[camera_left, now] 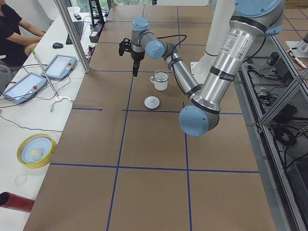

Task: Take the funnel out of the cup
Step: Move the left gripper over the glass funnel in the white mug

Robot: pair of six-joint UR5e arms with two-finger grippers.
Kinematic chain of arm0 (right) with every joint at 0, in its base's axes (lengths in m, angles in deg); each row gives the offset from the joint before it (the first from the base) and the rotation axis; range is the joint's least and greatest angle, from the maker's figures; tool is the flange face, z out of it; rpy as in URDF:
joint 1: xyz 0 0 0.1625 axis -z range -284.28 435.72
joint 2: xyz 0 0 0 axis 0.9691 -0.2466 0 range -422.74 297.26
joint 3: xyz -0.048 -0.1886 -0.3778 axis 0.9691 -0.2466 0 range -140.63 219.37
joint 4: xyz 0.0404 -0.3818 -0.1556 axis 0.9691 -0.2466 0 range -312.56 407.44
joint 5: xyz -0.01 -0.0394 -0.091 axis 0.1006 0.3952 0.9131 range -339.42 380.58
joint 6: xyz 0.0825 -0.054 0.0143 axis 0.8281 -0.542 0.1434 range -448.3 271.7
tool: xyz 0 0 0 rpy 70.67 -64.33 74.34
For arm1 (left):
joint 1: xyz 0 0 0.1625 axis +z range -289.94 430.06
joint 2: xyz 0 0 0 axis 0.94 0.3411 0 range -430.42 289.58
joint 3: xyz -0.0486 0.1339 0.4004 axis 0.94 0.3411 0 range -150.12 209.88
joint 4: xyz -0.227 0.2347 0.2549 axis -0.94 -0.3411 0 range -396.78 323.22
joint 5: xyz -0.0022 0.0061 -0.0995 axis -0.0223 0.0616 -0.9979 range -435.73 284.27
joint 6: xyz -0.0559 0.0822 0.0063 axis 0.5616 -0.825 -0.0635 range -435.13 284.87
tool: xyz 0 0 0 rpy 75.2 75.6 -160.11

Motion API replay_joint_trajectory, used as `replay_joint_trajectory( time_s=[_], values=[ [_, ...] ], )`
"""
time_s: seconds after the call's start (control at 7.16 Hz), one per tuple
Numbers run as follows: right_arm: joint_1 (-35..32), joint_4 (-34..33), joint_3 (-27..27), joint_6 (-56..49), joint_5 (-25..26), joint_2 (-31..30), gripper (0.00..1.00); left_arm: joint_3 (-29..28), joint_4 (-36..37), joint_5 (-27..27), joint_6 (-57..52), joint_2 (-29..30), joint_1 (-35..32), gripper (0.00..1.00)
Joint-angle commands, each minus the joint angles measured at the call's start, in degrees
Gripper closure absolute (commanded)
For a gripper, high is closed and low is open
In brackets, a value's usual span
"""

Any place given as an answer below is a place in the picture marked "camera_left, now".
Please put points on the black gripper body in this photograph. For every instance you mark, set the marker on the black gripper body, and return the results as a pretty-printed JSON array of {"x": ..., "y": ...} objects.
[{"x": 137, "y": 55}]

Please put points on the white ceramic lid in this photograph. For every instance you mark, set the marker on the white ceramic lid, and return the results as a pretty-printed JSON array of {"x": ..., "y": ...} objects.
[{"x": 151, "y": 102}]

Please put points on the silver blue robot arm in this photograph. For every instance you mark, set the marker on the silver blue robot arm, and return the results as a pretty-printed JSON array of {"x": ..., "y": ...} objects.
[{"x": 240, "y": 23}]

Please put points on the white enamel mug blue rim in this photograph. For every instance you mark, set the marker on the white enamel mug blue rim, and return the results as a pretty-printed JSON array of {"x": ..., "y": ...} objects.
[{"x": 160, "y": 86}]

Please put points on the black power adapter box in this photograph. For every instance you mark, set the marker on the black power adapter box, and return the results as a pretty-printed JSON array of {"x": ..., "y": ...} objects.
[{"x": 95, "y": 33}]

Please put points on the black keyboard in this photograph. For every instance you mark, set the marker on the black keyboard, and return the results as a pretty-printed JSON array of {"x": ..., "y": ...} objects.
[{"x": 78, "y": 25}]

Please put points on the black handheld device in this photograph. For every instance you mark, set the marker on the black handheld device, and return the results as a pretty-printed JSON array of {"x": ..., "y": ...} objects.
[{"x": 77, "y": 16}]

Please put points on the far blue teach pendant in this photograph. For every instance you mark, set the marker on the far blue teach pendant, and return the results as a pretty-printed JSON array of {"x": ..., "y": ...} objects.
[{"x": 60, "y": 66}]

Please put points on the blue teach pendant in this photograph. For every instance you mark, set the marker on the blue teach pendant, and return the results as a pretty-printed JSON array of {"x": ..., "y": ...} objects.
[
  {"x": 60, "y": 66},
  {"x": 25, "y": 88}
]

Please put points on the black computer mouse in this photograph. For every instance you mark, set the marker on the black computer mouse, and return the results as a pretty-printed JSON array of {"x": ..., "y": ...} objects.
[{"x": 57, "y": 45}]

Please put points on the metal reacher grabber stick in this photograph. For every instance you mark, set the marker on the metal reacher grabber stick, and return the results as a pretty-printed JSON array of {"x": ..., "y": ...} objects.
[{"x": 58, "y": 97}]

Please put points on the near blue teach pendant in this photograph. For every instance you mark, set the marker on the near blue teach pendant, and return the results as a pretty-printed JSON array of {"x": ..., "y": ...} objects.
[{"x": 25, "y": 88}]

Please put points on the person in black shirt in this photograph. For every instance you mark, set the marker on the person in black shirt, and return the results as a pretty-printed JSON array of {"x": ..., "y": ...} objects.
[{"x": 13, "y": 45}]

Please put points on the light blue plate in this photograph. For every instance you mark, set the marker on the light blue plate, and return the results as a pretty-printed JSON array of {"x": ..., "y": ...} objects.
[{"x": 36, "y": 149}]

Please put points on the yellow tape roll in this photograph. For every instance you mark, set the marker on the yellow tape roll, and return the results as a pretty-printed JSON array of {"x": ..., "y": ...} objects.
[{"x": 42, "y": 162}]

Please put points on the red cylinder bottle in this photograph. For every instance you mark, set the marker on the red cylinder bottle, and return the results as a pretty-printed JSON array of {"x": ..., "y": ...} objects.
[{"x": 16, "y": 202}]

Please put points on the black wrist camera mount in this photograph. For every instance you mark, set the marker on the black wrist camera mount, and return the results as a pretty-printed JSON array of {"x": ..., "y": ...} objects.
[{"x": 124, "y": 46}]

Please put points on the aluminium frame post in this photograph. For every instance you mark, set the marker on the aluminium frame post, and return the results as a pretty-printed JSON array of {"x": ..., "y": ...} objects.
[{"x": 64, "y": 13}]

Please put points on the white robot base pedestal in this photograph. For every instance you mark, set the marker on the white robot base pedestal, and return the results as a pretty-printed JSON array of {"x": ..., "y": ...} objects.
[{"x": 211, "y": 48}]

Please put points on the aluminium side rack frame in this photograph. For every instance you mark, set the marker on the aluminium side rack frame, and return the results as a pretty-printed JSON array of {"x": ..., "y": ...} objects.
[{"x": 274, "y": 95}]

